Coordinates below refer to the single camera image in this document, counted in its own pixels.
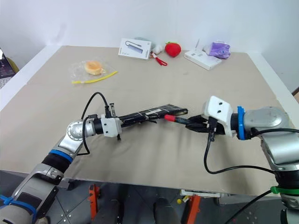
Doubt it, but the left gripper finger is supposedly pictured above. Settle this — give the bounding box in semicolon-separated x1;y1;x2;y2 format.
121;119;156;129
121;114;150;124

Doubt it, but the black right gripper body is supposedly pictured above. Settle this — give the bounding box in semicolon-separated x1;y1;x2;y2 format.
205;116;229;137

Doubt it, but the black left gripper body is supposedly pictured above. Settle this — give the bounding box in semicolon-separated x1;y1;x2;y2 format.
108;102;125;142

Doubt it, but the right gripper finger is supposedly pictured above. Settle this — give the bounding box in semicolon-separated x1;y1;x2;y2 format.
188;114;208;124
185;123;211;134

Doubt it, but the red marker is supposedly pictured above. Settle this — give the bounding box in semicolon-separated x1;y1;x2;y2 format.
164;114;191;126

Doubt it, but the clear zip bag yellow strip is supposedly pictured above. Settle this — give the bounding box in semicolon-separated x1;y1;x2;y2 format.
68;59;119;85

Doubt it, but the round bread bun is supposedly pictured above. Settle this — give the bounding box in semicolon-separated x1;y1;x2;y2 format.
84;60;103;76

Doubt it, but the flat white box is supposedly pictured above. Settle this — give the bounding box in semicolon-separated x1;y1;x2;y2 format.
184;49;222;71

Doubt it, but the white box with hub print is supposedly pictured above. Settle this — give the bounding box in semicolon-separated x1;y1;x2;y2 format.
118;38;152;61

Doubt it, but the purple crumpled bag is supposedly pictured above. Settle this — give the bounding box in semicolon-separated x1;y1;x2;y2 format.
202;40;232;60

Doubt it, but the red strawberry plush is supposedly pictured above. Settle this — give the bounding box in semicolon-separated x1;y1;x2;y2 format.
164;41;182;58

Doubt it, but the orange table clamp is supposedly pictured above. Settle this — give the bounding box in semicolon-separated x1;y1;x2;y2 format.
88;183;101;221
186;194;201;224

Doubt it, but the yellow-green round object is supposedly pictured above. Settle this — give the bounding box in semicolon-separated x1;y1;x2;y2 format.
6;57;20;72

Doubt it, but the dark box with print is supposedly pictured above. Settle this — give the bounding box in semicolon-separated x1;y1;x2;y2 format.
0;48;16;78

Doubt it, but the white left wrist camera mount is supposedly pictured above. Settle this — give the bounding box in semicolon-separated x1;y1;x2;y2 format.
100;116;121;138

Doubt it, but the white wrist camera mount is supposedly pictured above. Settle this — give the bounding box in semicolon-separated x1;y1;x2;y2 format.
100;116;121;138
202;95;236;138

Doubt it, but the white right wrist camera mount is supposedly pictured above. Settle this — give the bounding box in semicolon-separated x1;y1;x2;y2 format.
202;95;236;138

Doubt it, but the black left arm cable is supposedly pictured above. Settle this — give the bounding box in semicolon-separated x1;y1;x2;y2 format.
78;92;111;156

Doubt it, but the red lanyard strap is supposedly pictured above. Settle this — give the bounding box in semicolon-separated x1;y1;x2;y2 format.
150;52;168;67

